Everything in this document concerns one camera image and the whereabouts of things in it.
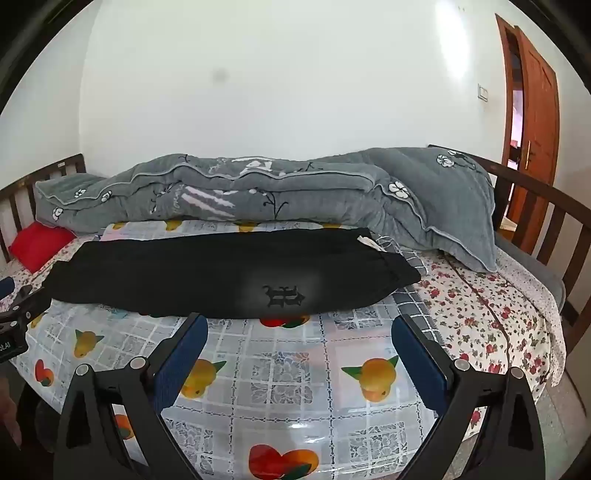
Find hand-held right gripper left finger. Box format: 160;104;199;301
53;313;209;480

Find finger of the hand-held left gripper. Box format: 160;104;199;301
0;277;52;324

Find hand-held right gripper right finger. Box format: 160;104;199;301
392;315;546;480

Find black pants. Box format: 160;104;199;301
44;227;422;320

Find person's left hand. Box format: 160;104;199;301
0;377;24;452

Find grey checked cloth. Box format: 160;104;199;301
372;233;444;344

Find red pillow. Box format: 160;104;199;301
9;222;77;273

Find floral bed sheet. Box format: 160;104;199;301
0;249;566;435

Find fruit print plastic tablecloth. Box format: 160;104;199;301
18;219;444;480

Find grey mattress pad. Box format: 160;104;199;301
496;235;566;306

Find grey floral quilt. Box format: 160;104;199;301
34;147;499;273

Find brown wooden door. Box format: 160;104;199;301
508;25;560;232

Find dark wooden bed frame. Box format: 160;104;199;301
0;145;591;365

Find brown wooden door frame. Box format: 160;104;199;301
495;13;527;185

